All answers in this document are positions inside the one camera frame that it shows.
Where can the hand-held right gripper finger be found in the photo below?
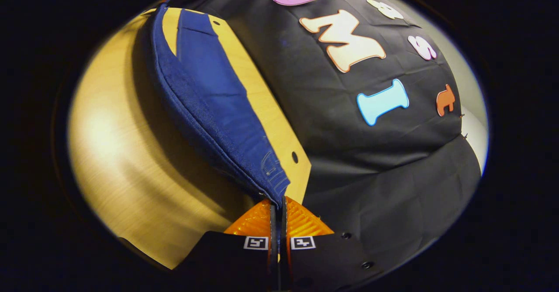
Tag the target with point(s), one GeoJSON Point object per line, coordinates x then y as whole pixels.
{"type": "Point", "coordinates": [284, 239]}
{"type": "Point", "coordinates": [273, 239]}

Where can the blue denim jeans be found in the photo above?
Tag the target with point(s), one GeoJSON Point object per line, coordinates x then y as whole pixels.
{"type": "Point", "coordinates": [209, 87]}

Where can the black backdrop cloth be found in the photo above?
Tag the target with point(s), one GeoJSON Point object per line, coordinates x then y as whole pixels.
{"type": "Point", "coordinates": [371, 165]}

